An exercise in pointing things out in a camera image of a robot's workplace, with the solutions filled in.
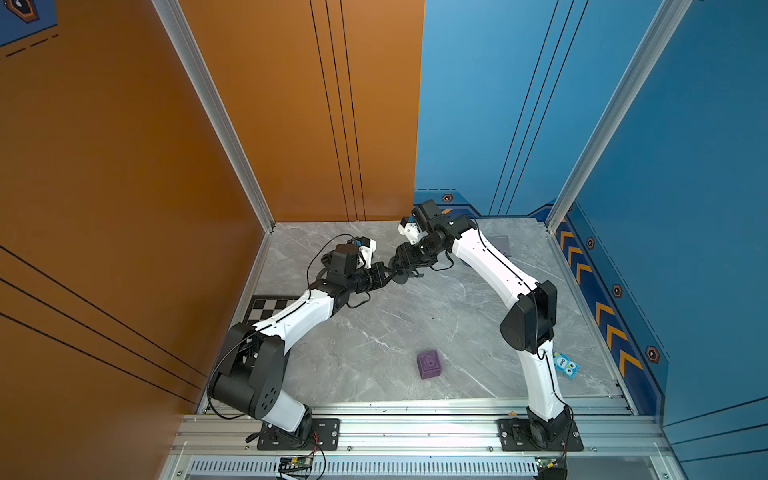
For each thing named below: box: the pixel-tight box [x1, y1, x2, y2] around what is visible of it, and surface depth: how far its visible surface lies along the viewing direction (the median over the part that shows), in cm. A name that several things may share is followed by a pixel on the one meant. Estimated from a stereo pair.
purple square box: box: [417, 350, 442, 379], surface depth 82 cm
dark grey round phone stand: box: [392, 269, 410, 284], surface depth 86 cm
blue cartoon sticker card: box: [553, 352, 580, 380], surface depth 84 cm
